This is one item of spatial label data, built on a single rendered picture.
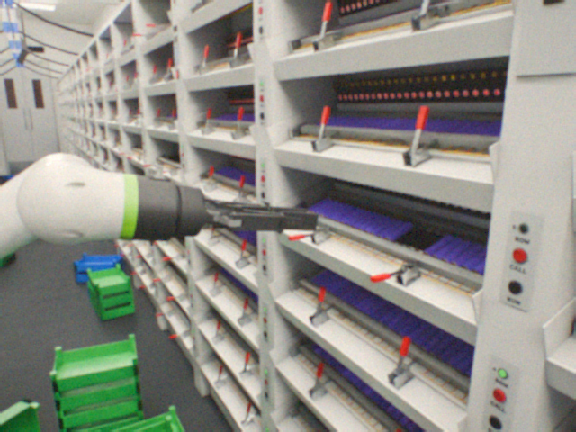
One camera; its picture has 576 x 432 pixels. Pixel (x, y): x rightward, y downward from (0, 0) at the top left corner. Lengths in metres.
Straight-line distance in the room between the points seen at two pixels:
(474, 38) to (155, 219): 0.48
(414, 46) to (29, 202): 0.57
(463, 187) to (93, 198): 0.49
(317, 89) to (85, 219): 0.71
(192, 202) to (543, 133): 0.45
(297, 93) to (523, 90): 0.63
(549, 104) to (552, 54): 0.05
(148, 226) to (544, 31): 0.53
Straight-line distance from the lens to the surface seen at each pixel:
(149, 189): 0.62
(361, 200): 1.05
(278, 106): 1.08
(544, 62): 0.58
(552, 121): 0.57
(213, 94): 1.76
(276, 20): 1.10
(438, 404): 0.83
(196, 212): 0.63
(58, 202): 0.59
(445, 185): 0.67
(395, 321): 0.96
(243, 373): 1.56
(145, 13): 2.45
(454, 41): 0.67
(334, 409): 1.11
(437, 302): 0.72
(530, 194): 0.59
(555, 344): 0.63
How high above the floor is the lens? 1.24
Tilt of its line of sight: 15 degrees down
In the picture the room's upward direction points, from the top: straight up
